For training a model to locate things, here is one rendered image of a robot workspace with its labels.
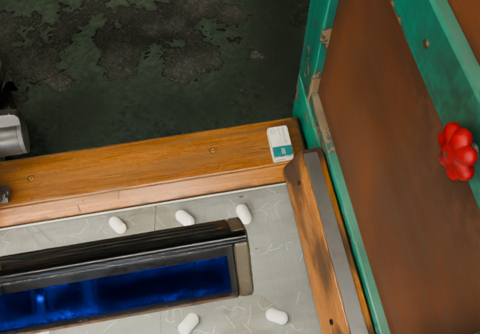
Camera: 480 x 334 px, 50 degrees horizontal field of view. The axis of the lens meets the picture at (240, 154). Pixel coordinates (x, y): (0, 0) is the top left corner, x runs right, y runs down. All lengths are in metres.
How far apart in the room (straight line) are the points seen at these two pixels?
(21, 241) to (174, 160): 0.29
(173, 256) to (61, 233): 0.46
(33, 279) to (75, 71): 1.60
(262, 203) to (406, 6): 0.51
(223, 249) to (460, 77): 0.25
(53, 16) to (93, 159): 1.39
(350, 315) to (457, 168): 0.38
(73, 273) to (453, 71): 0.36
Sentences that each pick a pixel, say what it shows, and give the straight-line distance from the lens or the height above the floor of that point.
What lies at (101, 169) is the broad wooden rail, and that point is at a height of 0.76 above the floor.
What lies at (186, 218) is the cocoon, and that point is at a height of 0.76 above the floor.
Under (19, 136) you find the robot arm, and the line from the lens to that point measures 0.86.
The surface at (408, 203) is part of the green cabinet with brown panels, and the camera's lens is 0.57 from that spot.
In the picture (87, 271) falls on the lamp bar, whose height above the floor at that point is 1.11.
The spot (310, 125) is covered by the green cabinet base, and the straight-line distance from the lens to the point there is 0.88.
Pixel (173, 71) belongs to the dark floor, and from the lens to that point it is 1.99.
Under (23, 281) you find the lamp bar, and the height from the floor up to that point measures 1.11.
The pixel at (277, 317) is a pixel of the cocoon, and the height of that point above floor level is 0.76.
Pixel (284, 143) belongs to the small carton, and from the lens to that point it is 0.90.
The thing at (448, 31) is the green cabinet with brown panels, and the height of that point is 1.27.
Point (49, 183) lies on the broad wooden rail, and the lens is 0.94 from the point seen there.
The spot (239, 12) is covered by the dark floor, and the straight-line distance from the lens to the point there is 2.16.
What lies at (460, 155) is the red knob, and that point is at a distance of 0.39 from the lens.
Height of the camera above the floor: 1.57
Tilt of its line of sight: 62 degrees down
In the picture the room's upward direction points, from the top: straight up
